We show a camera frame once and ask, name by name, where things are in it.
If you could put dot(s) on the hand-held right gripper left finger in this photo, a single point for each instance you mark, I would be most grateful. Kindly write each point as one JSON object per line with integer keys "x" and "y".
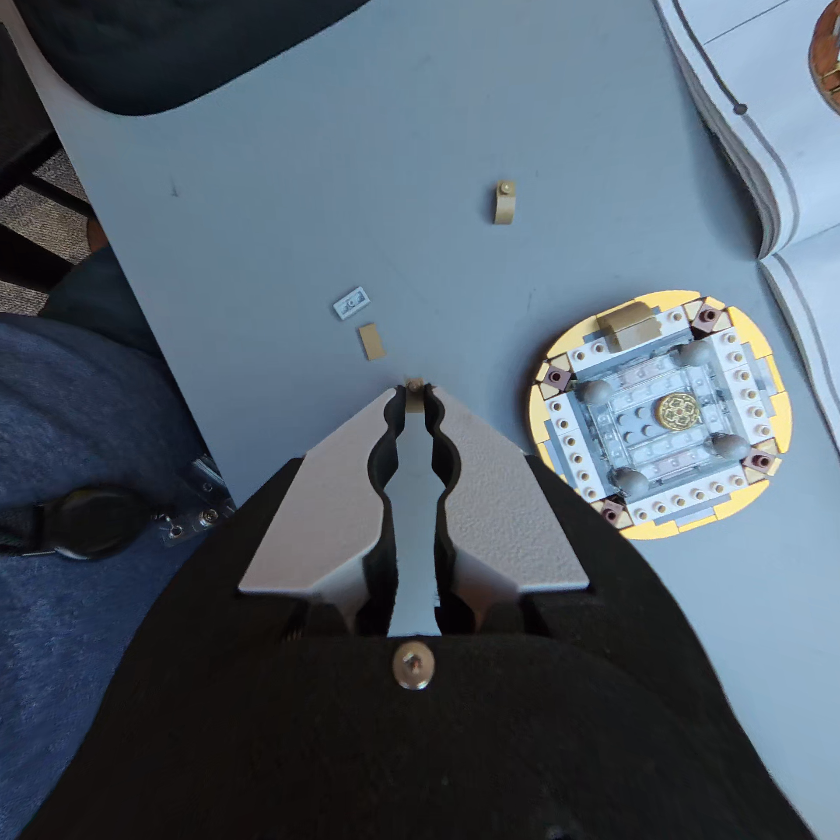
{"x": 328, "y": 512}

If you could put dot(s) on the person's blue clothing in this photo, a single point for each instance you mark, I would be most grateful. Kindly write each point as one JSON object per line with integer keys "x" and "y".
{"x": 79, "y": 426}

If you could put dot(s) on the white instruction booklet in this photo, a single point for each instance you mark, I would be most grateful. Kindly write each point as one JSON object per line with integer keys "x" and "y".
{"x": 787, "y": 131}

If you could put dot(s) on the black chair seat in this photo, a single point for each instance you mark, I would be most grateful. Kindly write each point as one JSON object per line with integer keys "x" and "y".
{"x": 164, "y": 46}

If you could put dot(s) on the tan flat lego tile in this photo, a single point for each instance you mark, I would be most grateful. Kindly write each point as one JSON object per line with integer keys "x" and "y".
{"x": 372, "y": 341}

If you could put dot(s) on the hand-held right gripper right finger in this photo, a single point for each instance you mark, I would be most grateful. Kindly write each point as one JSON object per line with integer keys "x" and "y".
{"x": 505, "y": 518}

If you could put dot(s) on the black badge reel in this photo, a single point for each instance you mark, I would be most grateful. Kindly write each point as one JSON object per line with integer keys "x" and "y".
{"x": 95, "y": 523}

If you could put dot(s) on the grey lego plate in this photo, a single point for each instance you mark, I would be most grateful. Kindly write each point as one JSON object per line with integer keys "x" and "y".
{"x": 352, "y": 303}

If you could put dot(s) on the round tan lego base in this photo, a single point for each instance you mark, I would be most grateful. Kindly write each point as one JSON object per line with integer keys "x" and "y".
{"x": 656, "y": 420}

